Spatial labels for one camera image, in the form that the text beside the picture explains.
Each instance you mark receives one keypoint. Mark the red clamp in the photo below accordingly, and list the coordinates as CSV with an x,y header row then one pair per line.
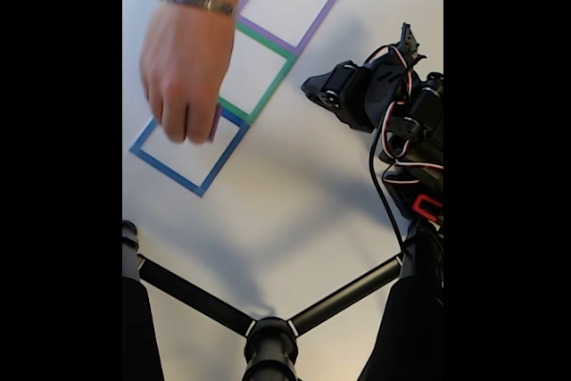
x,y
419,207

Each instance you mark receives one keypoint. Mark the black tripod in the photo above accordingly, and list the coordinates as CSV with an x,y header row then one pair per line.
x,y
267,345

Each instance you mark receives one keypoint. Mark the gripper camera board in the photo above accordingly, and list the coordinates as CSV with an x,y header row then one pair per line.
x,y
409,44

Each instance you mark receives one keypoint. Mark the large purple cube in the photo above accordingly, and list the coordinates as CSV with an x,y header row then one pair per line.
x,y
215,124

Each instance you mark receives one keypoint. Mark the person's hand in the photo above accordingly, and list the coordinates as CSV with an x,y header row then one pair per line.
x,y
187,68

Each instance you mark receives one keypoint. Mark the blue square tape frame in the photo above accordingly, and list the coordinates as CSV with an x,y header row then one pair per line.
x,y
169,173

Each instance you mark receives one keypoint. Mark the purple square tape frame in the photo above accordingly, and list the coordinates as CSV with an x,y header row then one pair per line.
x,y
312,24

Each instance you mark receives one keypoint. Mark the green square tape frame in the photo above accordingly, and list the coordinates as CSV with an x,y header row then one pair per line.
x,y
267,95

